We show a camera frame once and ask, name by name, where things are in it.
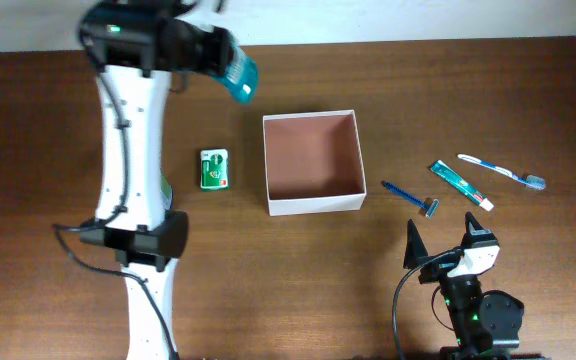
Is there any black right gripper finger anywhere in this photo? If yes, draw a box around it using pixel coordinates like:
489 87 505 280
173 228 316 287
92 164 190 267
403 219 429 270
461 212 494 248

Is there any blue mouthwash bottle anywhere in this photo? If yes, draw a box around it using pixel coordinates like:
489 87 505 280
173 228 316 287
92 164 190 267
215 45 259 104

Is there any clear purple soap bottle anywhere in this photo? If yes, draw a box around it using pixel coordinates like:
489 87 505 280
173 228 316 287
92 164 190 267
160 174 174 211

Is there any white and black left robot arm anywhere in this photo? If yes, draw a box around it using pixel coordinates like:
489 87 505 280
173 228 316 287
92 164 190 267
75 1 258 359

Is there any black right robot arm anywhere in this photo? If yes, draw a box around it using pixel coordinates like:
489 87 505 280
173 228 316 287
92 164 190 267
403 212 524 359

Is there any blue disposable razor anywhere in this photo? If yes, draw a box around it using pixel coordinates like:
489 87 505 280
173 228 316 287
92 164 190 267
381 181 439 218

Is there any green toothpaste tube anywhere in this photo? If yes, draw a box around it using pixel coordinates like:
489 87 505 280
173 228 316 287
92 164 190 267
430 160 494 212

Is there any blue and white toothbrush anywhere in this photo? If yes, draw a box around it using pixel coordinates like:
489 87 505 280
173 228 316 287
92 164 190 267
457 154 546 191

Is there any green soap bar box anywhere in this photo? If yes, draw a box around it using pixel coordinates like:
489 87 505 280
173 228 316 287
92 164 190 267
200 149 230 191

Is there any white cardboard box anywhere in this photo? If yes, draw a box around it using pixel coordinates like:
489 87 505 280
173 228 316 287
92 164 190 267
262 110 367 216

